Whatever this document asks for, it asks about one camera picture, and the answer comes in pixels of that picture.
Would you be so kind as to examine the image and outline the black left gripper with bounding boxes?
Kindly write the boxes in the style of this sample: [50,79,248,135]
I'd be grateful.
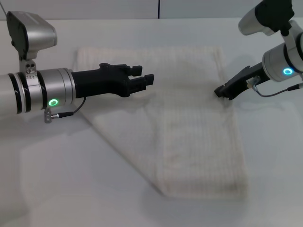
[71,62,155,99]

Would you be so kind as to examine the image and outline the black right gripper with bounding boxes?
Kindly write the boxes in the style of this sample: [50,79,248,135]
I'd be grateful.
[214,61,269,100]

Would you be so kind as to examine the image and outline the white ribbed towel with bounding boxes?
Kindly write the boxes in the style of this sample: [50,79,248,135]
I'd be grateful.
[75,46,249,201]

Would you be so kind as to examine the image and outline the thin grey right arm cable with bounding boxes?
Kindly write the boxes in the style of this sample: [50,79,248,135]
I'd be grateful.
[246,77,303,97]

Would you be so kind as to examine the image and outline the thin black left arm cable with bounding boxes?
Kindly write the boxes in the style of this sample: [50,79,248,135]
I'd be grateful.
[44,96,86,123]

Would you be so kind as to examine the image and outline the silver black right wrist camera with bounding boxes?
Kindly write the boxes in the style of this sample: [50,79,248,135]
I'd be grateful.
[238,0,295,36]

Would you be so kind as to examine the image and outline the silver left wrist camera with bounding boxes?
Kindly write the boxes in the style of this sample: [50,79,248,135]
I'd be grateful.
[6,11,58,72]

